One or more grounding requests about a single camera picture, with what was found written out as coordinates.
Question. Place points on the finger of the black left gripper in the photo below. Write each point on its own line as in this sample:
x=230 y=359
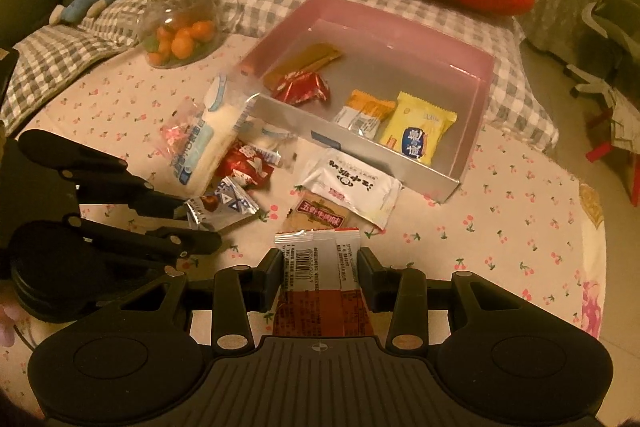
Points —
x=99 y=178
x=67 y=236

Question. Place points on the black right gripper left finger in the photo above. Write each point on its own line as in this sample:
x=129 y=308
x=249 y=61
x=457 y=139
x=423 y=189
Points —
x=238 y=291

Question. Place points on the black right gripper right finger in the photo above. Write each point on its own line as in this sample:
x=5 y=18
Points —
x=403 y=293

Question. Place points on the red white sachet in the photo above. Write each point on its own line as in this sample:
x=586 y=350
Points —
x=320 y=295

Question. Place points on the silver foil snack packet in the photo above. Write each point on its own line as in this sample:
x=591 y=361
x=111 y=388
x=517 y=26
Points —
x=221 y=208

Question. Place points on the pink clear candy packet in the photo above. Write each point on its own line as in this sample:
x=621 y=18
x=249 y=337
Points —
x=175 y=131

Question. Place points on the brown cracker packet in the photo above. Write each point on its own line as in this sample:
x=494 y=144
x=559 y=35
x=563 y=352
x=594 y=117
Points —
x=313 y=212

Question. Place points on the white sachet with print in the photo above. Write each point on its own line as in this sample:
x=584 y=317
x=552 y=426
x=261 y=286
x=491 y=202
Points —
x=353 y=184

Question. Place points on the tall clear white cake packet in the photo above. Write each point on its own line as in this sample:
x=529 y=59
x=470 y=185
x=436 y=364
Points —
x=225 y=107

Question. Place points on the small clear white cake packet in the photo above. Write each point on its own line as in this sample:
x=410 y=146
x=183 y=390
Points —
x=268 y=137

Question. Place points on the yellow snack packet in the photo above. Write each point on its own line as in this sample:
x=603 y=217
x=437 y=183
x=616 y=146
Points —
x=416 y=127

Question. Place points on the orange white snack packet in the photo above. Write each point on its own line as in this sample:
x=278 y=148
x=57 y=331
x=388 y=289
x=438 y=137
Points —
x=363 y=114

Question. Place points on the red candy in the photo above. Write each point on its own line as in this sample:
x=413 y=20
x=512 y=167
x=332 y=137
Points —
x=300 y=87

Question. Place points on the gold bar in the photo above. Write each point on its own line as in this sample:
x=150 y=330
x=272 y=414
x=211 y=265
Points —
x=311 y=59

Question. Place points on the dark red candy packet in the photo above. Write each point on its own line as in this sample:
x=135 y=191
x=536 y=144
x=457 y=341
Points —
x=245 y=165

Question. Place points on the cherry print table cloth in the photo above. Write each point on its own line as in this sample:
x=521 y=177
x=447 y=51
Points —
x=518 y=219

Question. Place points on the glass jar with kumquats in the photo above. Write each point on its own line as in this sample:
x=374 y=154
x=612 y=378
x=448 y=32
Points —
x=175 y=33

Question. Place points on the pink silver shallow box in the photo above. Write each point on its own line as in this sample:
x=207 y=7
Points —
x=383 y=54

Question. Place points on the red plastic child chair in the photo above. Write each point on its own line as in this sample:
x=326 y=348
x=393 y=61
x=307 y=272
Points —
x=604 y=147

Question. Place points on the grey checkered blanket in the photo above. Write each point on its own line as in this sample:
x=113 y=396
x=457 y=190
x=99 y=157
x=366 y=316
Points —
x=52 y=58

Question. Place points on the paper on chair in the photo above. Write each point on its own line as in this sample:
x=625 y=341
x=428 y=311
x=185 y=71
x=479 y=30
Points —
x=625 y=124

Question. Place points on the white office chair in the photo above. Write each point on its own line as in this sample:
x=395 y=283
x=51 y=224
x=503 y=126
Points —
x=617 y=22

